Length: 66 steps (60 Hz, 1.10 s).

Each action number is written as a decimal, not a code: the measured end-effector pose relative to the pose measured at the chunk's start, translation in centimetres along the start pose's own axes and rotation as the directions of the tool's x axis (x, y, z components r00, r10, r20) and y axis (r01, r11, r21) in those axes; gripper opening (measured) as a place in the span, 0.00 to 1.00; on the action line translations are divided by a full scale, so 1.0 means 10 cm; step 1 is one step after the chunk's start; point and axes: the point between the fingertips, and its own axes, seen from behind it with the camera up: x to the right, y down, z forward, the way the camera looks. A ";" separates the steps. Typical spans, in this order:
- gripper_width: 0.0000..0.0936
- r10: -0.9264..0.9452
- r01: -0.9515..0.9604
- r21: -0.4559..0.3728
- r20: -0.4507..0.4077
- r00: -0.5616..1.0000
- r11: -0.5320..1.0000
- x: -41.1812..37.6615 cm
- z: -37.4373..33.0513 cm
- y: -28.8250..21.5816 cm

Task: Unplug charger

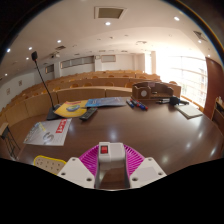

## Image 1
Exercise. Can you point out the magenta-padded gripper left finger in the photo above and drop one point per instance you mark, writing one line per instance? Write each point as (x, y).
(75, 171)

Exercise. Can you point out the white charger with red switch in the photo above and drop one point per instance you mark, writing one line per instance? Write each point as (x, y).
(113, 156)

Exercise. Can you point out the rows of wooden hall seats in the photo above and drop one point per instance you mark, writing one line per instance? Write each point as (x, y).
(40, 100)

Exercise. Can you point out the blue paper sheet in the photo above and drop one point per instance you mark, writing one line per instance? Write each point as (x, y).
(106, 101)

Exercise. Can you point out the grey magazine with red label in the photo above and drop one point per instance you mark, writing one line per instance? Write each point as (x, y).
(48, 133)

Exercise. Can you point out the blue marker pen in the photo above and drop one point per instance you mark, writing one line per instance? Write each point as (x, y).
(130, 103)

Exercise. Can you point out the wooden shelf unit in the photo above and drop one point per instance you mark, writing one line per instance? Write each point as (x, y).
(218, 115)

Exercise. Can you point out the large square ceiling vent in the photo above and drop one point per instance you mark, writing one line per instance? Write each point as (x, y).
(110, 12)

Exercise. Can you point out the black remote control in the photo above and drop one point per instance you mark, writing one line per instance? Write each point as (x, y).
(88, 114)

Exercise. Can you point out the black gooseneck table microphone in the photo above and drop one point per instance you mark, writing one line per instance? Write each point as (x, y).
(53, 114)

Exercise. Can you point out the ceiling projector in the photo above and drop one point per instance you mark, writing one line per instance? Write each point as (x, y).
(55, 55)

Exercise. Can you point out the black desk device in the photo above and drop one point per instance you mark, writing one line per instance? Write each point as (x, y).
(175, 100)

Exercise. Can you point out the round ceiling lights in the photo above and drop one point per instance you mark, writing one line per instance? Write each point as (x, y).
(107, 23)

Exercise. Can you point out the white notebook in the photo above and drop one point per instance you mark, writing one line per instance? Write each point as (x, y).
(189, 111)

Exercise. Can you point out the red marker pen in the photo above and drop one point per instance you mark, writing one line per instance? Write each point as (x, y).
(140, 104)

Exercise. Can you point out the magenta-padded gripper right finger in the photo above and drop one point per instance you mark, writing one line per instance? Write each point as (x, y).
(148, 171)

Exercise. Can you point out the small side desk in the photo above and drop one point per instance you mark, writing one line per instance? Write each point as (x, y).
(8, 138)

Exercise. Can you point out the small square ceiling vent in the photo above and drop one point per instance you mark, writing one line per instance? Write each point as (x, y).
(200, 35)

